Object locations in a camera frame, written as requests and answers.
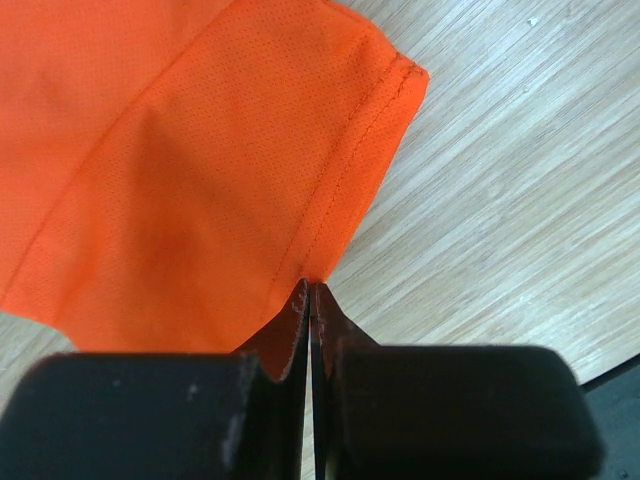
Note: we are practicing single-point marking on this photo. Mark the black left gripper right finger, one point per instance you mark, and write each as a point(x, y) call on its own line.
point(442, 412)

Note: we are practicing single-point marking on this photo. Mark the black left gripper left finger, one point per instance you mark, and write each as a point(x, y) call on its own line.
point(165, 416)

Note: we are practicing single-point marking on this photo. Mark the orange t-shirt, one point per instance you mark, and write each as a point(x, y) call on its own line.
point(171, 169)

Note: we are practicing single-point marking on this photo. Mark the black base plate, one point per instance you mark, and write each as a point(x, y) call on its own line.
point(614, 398)

